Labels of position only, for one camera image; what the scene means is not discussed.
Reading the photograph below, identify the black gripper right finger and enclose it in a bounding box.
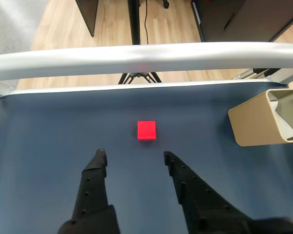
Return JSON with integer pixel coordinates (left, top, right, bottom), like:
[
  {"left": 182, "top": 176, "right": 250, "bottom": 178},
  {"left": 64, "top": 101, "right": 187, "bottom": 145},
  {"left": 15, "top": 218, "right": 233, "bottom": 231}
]
[{"left": 163, "top": 151, "right": 252, "bottom": 234}]

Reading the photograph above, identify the white tissue paper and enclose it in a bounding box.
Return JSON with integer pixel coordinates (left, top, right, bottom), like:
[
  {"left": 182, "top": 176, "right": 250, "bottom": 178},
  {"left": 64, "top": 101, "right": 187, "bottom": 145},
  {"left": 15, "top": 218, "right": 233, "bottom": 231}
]
[{"left": 270, "top": 99, "right": 293, "bottom": 141}]

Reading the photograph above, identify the red cube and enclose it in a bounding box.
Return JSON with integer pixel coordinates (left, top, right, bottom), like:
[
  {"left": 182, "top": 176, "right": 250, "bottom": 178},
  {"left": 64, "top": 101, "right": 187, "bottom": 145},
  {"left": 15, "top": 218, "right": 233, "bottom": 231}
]
[{"left": 137, "top": 120, "right": 157, "bottom": 141}]

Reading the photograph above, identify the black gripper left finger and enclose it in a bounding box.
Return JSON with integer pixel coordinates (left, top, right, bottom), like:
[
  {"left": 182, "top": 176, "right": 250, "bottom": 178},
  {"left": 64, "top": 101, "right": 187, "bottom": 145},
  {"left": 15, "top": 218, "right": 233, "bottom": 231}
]
[{"left": 57, "top": 148, "right": 120, "bottom": 234}]

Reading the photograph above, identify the silver table frame rail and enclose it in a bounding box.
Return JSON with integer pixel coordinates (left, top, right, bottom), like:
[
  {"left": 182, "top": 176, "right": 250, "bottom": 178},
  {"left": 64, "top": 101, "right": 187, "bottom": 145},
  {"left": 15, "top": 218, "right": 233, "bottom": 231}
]
[{"left": 0, "top": 41, "right": 293, "bottom": 99}]

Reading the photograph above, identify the black tripod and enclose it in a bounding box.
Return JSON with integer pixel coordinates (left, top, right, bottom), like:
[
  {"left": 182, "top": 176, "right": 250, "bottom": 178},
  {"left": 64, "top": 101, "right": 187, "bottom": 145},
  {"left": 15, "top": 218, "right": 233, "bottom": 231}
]
[{"left": 117, "top": 0, "right": 162, "bottom": 85}]

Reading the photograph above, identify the black floor cable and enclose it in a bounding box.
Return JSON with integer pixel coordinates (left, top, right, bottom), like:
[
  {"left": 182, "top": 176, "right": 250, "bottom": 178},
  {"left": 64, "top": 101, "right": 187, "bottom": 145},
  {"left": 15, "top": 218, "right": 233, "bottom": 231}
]
[{"left": 144, "top": 0, "right": 149, "bottom": 45}]

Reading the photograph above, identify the beige box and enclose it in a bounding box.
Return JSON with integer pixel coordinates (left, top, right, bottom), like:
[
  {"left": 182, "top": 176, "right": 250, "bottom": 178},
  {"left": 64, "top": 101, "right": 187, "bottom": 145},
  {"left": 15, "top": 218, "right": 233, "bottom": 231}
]
[{"left": 228, "top": 89, "right": 293, "bottom": 147}]

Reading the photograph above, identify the dark cabinet with slot handle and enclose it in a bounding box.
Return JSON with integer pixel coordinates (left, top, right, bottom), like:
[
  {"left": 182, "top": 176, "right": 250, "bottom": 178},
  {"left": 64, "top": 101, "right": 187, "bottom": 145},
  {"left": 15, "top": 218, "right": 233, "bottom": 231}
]
[{"left": 191, "top": 0, "right": 293, "bottom": 42}]

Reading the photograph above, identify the black desk panel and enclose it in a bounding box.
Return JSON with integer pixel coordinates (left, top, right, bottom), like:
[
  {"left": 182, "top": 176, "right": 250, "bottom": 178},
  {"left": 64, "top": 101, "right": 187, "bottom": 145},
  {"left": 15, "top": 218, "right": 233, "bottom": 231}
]
[{"left": 75, "top": 0, "right": 100, "bottom": 37}]

